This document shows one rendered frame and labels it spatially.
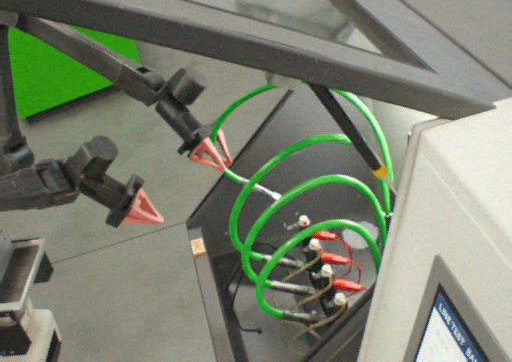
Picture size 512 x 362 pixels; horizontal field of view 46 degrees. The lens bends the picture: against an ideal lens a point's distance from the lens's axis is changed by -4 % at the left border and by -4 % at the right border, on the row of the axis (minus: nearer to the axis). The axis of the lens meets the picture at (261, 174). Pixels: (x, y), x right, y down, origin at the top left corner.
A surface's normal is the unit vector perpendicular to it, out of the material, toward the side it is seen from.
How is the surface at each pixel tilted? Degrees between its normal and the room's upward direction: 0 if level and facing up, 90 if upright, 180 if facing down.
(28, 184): 45
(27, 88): 90
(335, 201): 90
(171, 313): 0
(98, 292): 0
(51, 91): 90
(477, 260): 76
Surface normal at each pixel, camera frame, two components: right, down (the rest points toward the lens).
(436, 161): -0.97, 0.07
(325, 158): 0.22, 0.54
